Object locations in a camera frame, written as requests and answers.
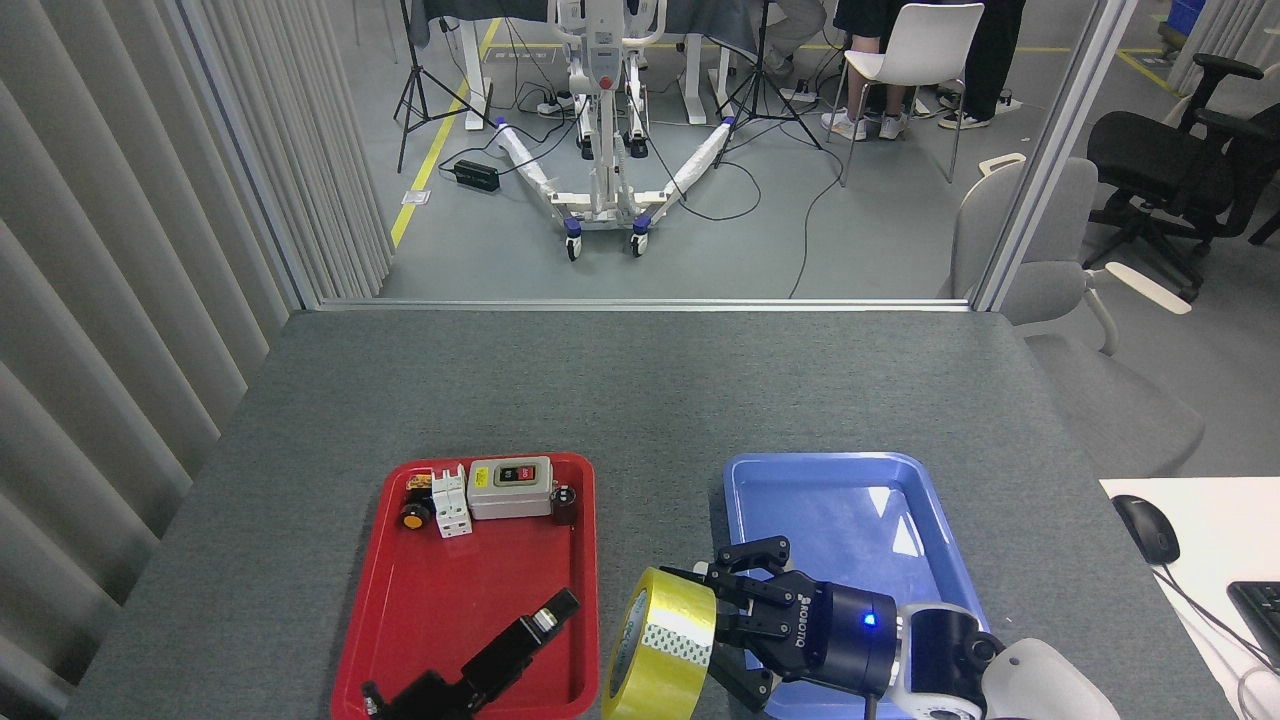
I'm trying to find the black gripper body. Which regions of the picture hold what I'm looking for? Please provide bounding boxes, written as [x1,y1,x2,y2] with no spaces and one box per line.
[362,672,479,720]
[795,580,901,699]

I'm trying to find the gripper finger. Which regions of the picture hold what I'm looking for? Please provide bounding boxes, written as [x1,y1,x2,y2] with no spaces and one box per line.
[660,537,816,617]
[708,612,803,713]
[460,588,581,701]

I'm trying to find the yellow tape roll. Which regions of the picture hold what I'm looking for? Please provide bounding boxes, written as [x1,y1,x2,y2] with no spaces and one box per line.
[602,567,719,720]

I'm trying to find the red plastic tray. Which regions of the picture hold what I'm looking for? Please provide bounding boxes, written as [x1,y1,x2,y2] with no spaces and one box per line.
[330,452,599,720]

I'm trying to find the blue plastic tray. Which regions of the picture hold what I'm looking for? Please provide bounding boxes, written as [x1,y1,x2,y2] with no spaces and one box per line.
[723,452,1011,720]

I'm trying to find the white circuit breaker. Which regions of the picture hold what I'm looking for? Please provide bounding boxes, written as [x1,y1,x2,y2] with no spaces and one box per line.
[431,463,473,539]

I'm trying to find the black computer mouse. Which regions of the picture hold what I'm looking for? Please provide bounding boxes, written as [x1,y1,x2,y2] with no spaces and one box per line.
[1112,494,1181,566]

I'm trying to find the white desk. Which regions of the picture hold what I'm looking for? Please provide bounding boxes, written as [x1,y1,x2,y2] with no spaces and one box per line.
[1100,477,1280,720]

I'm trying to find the black keyboard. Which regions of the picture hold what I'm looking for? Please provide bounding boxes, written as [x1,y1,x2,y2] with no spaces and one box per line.
[1227,580,1280,669]

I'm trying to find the grey office chair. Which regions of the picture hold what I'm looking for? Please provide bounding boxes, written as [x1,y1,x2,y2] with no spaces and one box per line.
[938,153,1206,479]

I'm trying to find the black tripod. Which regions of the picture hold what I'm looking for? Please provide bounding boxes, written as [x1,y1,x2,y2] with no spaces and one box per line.
[713,0,824,169]
[393,0,498,174]

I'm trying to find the white wheeled stand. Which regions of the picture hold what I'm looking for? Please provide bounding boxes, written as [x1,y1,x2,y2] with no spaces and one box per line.
[493,0,736,263]

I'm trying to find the black office chair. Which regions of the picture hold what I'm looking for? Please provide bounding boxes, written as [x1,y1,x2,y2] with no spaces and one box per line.
[1085,53,1280,301]

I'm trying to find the person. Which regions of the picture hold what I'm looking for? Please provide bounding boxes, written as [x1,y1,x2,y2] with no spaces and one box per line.
[760,0,831,81]
[820,0,911,141]
[938,0,1029,131]

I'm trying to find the white plastic chair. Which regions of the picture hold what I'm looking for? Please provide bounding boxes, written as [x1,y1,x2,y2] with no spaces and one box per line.
[838,3,986,188]

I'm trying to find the grey push button switch box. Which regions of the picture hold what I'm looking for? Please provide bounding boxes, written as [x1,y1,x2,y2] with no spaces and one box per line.
[466,457,555,521]

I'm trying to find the silver frame rail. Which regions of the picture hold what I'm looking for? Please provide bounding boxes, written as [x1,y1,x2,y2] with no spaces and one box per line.
[318,297,973,313]

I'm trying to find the black mouse cable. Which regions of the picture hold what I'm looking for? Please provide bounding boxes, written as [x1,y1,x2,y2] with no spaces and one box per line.
[1150,562,1280,676]

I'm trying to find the silver frame post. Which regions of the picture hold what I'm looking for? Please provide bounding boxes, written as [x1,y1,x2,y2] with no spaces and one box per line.
[970,0,1141,313]

